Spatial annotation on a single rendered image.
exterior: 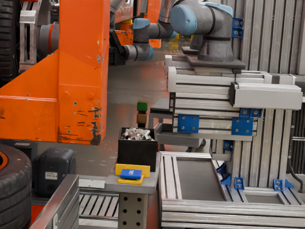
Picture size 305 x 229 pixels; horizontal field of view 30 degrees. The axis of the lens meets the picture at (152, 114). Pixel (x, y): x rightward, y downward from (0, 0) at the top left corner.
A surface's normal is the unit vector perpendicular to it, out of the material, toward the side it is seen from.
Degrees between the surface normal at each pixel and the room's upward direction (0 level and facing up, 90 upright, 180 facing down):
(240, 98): 90
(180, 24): 95
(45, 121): 90
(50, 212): 0
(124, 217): 90
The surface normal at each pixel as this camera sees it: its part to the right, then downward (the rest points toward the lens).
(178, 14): -0.79, 0.18
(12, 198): 0.93, 0.12
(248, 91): 0.00, 0.20
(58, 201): 0.05, -0.98
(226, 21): 0.54, 0.20
